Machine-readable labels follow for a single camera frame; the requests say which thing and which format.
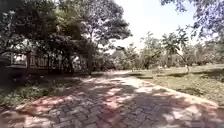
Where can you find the red brick path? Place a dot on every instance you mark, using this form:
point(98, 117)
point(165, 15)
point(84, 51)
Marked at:
point(110, 106)

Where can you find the row of small trees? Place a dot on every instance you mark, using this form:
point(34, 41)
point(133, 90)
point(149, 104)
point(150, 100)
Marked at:
point(166, 50)

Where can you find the dense group of trees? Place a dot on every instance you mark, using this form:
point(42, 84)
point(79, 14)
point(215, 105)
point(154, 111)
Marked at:
point(66, 30)

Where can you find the metal fence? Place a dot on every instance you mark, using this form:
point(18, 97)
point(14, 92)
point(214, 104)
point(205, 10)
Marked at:
point(36, 62)

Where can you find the grass with fallen leaves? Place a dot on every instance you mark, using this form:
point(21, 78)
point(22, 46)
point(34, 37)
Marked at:
point(186, 82)

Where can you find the shaded grass strip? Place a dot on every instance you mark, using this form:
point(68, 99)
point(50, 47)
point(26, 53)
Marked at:
point(30, 91)

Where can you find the overhanging tree branches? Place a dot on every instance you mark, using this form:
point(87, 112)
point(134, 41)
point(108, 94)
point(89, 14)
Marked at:
point(208, 16)

